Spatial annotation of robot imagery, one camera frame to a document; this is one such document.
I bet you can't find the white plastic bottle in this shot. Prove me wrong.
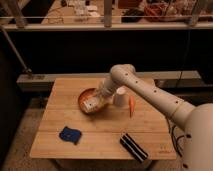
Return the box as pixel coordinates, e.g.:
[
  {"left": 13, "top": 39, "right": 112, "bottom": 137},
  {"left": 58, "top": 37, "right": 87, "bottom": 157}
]
[{"left": 83, "top": 96, "right": 103, "bottom": 113}]

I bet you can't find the black striped box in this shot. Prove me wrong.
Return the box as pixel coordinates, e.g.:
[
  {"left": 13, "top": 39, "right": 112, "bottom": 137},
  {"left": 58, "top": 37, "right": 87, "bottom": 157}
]
[{"left": 120, "top": 134, "right": 148, "bottom": 163}]

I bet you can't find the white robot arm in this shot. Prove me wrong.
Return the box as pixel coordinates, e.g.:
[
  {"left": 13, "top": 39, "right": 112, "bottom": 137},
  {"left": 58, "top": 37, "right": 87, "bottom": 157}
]
[{"left": 98, "top": 64, "right": 213, "bottom": 171}]

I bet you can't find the orange ceramic bowl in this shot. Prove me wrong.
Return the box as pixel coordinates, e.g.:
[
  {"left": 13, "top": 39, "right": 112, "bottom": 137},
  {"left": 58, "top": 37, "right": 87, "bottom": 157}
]
[{"left": 78, "top": 88, "right": 109, "bottom": 114}]

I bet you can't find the wooden table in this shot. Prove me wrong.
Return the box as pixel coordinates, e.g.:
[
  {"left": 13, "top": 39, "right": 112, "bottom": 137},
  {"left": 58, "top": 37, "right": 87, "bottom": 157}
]
[{"left": 30, "top": 78, "right": 176, "bottom": 160}]

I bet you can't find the orange carrot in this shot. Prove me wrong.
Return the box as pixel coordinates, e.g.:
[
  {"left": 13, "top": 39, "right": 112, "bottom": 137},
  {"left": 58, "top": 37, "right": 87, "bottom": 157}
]
[{"left": 129, "top": 96, "right": 135, "bottom": 118}]

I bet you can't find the blue sponge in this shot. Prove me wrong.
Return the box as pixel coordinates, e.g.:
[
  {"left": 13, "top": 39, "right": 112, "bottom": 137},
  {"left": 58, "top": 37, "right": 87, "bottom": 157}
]
[{"left": 59, "top": 126, "right": 82, "bottom": 144}]

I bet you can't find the grey ledge beam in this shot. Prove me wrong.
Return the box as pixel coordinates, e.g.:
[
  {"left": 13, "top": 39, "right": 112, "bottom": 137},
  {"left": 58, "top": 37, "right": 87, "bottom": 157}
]
[{"left": 16, "top": 71, "right": 203, "bottom": 92}]

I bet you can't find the black cable on floor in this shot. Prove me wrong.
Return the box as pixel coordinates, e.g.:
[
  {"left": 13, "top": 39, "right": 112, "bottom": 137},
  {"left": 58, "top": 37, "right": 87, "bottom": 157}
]
[{"left": 168, "top": 119, "right": 188, "bottom": 158}]

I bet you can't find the metal railing frame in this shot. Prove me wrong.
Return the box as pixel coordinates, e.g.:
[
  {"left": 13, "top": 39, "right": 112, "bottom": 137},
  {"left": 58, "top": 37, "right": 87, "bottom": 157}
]
[{"left": 0, "top": 0, "right": 213, "bottom": 77}]

